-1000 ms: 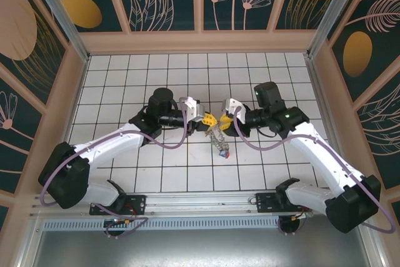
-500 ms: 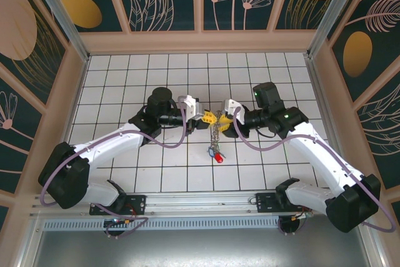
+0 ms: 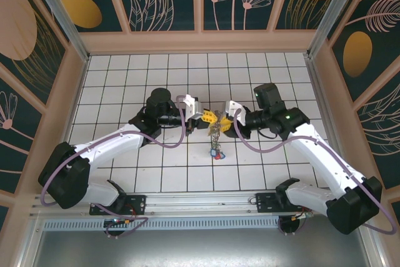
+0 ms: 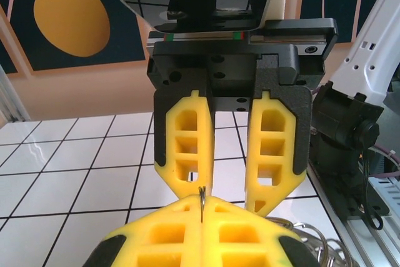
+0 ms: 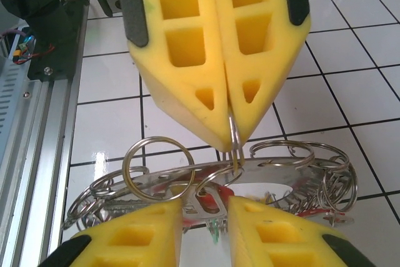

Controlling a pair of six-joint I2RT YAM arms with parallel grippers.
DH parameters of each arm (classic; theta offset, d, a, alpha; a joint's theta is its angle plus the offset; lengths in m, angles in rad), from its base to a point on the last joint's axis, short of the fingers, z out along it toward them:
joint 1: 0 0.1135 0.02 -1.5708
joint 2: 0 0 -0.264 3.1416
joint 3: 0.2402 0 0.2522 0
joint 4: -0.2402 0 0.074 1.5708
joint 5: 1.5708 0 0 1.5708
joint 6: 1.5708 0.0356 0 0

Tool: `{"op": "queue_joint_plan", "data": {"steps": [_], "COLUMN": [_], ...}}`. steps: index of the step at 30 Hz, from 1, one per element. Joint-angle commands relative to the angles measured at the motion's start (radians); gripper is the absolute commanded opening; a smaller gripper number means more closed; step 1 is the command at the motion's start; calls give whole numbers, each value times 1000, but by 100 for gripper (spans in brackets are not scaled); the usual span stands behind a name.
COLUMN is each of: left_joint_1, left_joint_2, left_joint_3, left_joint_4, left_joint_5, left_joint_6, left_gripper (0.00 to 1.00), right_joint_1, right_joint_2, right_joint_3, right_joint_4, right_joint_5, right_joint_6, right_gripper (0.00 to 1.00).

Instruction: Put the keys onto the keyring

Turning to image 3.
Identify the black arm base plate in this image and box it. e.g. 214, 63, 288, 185
255, 191, 284, 214
89, 194, 148, 216

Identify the aluminium frame post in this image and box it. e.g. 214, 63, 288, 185
24, 0, 91, 62
306, 0, 366, 59

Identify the aluminium side rail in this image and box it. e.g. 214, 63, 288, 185
304, 56, 387, 267

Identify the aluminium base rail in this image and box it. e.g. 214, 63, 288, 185
30, 190, 334, 218

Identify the grey slotted cable duct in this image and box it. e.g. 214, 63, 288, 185
40, 216, 284, 233

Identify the silver keyring key bunch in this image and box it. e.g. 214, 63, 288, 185
207, 110, 226, 161

